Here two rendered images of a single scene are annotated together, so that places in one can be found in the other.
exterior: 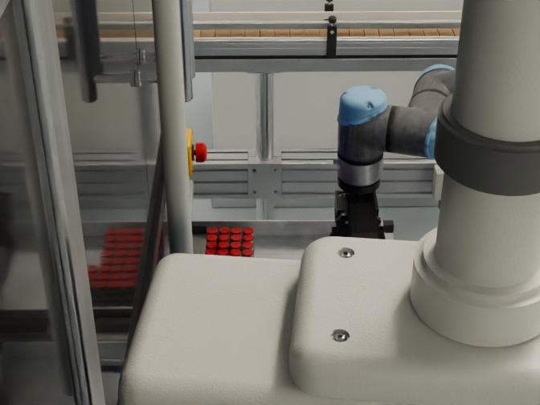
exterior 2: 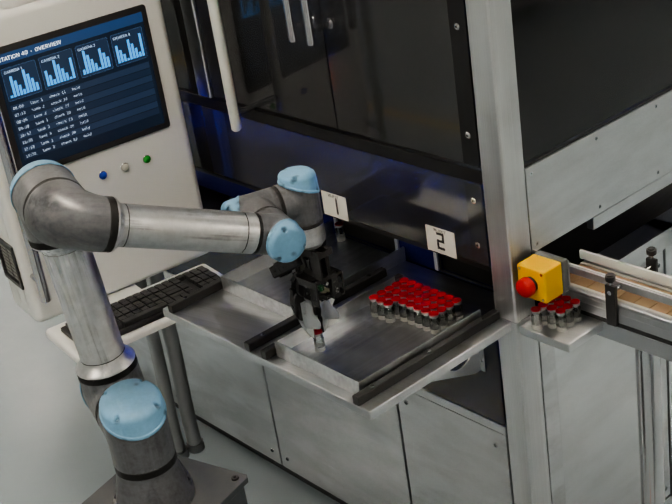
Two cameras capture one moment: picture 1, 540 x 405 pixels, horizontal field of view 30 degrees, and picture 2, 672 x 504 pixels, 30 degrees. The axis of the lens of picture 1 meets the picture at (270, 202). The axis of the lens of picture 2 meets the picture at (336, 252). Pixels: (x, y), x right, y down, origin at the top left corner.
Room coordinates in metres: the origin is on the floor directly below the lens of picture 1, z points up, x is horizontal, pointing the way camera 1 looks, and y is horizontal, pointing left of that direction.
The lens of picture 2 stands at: (3.20, -1.46, 2.19)
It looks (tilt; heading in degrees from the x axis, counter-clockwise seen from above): 26 degrees down; 143
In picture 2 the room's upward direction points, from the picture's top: 9 degrees counter-clockwise
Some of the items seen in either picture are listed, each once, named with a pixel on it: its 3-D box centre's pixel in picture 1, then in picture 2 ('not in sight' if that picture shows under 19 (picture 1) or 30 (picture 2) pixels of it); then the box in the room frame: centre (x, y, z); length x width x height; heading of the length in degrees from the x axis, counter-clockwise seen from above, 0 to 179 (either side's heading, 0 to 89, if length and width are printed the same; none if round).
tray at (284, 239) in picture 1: (296, 268); (378, 332); (1.45, -0.05, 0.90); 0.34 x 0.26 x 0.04; 90
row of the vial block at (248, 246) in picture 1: (247, 265); (408, 311); (1.45, 0.04, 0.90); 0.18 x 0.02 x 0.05; 0
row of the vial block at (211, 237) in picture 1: (210, 265); (430, 298); (1.45, 0.11, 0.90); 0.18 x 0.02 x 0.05; 0
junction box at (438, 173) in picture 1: (455, 182); not in sight; (2.35, -0.52, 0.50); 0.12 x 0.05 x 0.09; 90
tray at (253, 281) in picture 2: not in sight; (313, 268); (1.11, 0.07, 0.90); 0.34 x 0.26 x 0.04; 90
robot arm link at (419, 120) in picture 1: (426, 128); (255, 215); (1.39, -0.25, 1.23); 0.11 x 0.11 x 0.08; 74
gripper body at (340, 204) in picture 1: (357, 203); (314, 271); (1.41, -0.15, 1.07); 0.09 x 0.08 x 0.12; 0
